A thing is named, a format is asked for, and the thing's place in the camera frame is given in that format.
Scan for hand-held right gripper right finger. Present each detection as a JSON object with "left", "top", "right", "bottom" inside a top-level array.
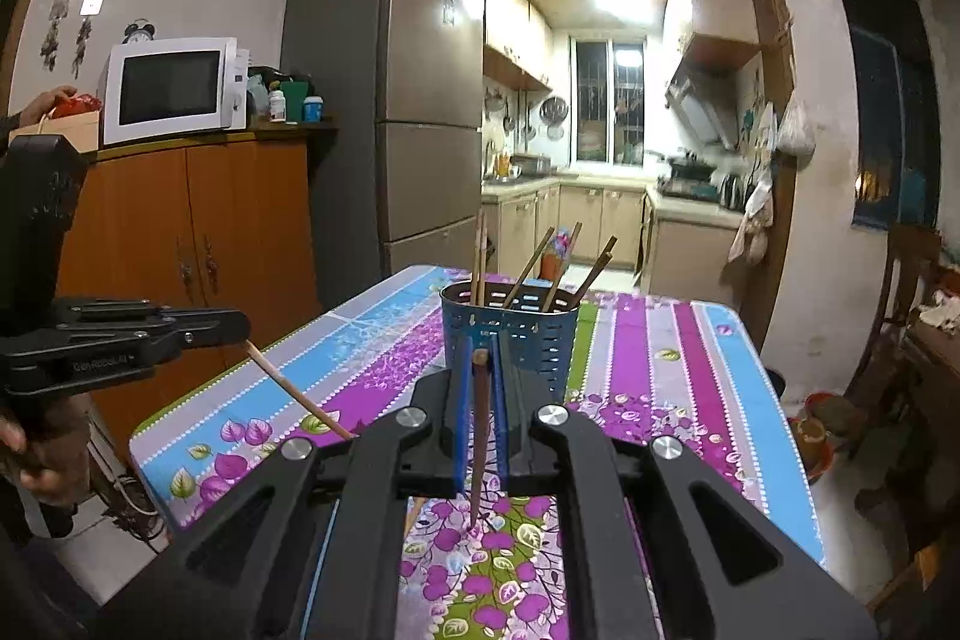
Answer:
[{"left": 491, "top": 336, "right": 878, "bottom": 640}]

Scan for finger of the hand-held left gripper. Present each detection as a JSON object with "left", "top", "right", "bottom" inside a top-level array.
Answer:
[
  {"left": 54, "top": 299, "right": 253, "bottom": 339},
  {"left": 45, "top": 319, "right": 250, "bottom": 357}
]

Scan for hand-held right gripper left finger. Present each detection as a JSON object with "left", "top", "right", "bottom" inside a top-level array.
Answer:
[{"left": 86, "top": 347, "right": 477, "bottom": 640}]

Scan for blue perforated utensil holder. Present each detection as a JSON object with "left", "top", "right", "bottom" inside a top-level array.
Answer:
[{"left": 439, "top": 278, "right": 584, "bottom": 401}]

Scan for person's left hand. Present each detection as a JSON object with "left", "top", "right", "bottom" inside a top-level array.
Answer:
[{"left": 0, "top": 396, "right": 95, "bottom": 498}]

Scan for cardboard box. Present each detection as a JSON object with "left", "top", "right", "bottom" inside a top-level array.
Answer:
[{"left": 34, "top": 111, "right": 102, "bottom": 154}]

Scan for orange wooden cabinet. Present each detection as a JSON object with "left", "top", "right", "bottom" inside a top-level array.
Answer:
[{"left": 60, "top": 126, "right": 323, "bottom": 461}]

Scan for hanging dream catcher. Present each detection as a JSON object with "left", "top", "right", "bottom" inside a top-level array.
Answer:
[
  {"left": 41, "top": 0, "right": 68, "bottom": 79},
  {"left": 71, "top": 14, "right": 95, "bottom": 79}
]

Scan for floral striped tablecloth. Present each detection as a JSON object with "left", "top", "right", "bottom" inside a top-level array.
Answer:
[{"left": 129, "top": 265, "right": 826, "bottom": 640}]

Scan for white microwave oven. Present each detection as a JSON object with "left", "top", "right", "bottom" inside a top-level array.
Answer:
[{"left": 103, "top": 38, "right": 248, "bottom": 146}]

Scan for kitchen base cabinets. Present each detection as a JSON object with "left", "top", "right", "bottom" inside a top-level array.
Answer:
[{"left": 480, "top": 179, "right": 653, "bottom": 292}]

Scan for gas stove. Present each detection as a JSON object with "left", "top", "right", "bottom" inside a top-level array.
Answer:
[{"left": 658, "top": 175, "right": 717, "bottom": 199}]

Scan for hanging pale cloth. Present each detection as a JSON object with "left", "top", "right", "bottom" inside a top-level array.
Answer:
[{"left": 727, "top": 175, "right": 773, "bottom": 266}]

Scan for kitchen window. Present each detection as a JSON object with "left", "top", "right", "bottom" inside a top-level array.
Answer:
[{"left": 574, "top": 38, "right": 646, "bottom": 165}]

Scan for grey refrigerator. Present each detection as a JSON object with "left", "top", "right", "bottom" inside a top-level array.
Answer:
[{"left": 281, "top": 0, "right": 487, "bottom": 311}]

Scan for steel range hood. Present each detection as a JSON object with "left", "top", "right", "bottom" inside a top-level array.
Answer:
[{"left": 666, "top": 62, "right": 740, "bottom": 150}]

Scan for white plastic bag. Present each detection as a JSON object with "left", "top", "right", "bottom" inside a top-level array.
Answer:
[{"left": 776, "top": 92, "right": 817, "bottom": 157}]

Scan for cluttered wooden side table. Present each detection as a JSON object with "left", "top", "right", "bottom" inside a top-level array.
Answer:
[{"left": 892, "top": 265, "right": 960, "bottom": 611}]

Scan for dark wooden chair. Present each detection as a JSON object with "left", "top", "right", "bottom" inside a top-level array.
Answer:
[{"left": 844, "top": 224, "right": 944, "bottom": 461}]

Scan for cabinet above range hood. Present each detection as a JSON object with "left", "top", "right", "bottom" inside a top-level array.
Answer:
[{"left": 679, "top": 0, "right": 766, "bottom": 75}]

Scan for dark night window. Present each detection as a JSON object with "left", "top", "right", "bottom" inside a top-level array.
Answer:
[{"left": 836, "top": 0, "right": 942, "bottom": 229}]

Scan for kitchen wall cabinets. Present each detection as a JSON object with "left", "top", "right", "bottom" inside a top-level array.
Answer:
[{"left": 484, "top": 0, "right": 556, "bottom": 90}]

